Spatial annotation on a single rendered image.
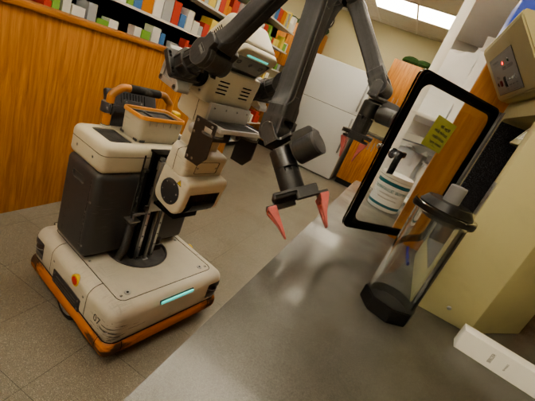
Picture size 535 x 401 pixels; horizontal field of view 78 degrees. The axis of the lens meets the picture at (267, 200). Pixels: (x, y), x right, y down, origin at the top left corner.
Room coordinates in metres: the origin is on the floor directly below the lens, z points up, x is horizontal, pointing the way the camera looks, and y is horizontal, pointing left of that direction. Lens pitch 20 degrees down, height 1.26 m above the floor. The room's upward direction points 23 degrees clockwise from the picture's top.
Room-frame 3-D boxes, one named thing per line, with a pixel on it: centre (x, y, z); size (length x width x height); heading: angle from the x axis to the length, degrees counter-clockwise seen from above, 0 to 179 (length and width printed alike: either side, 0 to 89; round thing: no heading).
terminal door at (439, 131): (0.87, -0.33, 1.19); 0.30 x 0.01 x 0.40; 120
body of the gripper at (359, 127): (1.18, -0.20, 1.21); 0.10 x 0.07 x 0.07; 74
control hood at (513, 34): (0.81, -0.37, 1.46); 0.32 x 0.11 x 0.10; 164
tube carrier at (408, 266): (0.58, -0.29, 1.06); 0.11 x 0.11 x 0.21
